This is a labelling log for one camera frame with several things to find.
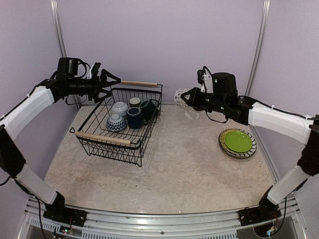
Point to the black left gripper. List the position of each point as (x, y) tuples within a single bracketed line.
[(96, 86)]

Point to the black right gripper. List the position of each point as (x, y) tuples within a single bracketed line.
[(194, 101)]

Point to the white floral patterned mug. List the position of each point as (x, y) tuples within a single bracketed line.
[(189, 112)]

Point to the grey reindeer snowflake plate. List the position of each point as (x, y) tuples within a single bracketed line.
[(234, 156)]

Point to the white black striped plate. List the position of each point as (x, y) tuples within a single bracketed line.
[(251, 149)]

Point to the green plastic plate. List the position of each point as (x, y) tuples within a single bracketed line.
[(238, 141)]

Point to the woven bamboo tray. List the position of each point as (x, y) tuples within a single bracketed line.
[(225, 147)]

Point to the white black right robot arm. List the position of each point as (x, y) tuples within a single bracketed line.
[(219, 94)]

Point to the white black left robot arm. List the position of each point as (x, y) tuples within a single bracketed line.
[(72, 77)]

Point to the white grey ceramic bowl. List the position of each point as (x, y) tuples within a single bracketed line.
[(119, 108)]

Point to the brown white small cup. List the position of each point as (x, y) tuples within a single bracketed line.
[(134, 102)]

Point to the blue white patterned bowl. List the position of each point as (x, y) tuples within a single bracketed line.
[(116, 123)]

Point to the dark green mug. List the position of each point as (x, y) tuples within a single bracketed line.
[(148, 109)]

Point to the dark blue cup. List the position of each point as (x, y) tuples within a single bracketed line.
[(134, 118)]

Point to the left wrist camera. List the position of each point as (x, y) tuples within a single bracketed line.
[(93, 71)]

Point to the black wire dish rack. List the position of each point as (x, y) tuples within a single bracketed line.
[(127, 145)]

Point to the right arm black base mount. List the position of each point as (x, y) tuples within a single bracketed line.
[(255, 215)]

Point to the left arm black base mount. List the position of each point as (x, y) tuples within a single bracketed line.
[(70, 216)]

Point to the aluminium front frame rail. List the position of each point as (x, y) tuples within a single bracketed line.
[(99, 224)]

